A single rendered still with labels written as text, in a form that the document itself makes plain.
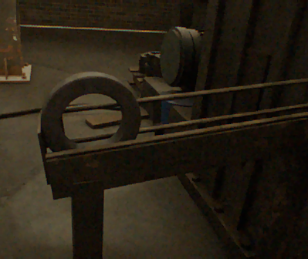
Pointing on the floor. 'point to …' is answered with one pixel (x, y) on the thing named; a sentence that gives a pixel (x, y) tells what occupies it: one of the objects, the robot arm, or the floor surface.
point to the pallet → (150, 65)
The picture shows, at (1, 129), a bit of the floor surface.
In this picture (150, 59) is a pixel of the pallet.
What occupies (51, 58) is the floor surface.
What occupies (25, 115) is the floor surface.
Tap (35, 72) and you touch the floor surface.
